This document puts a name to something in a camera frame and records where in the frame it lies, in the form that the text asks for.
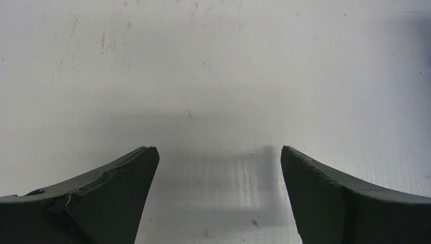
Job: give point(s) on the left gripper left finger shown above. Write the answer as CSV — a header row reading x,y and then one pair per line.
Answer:
x,y
104,205

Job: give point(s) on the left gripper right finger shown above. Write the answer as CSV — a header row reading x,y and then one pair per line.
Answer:
x,y
330,206

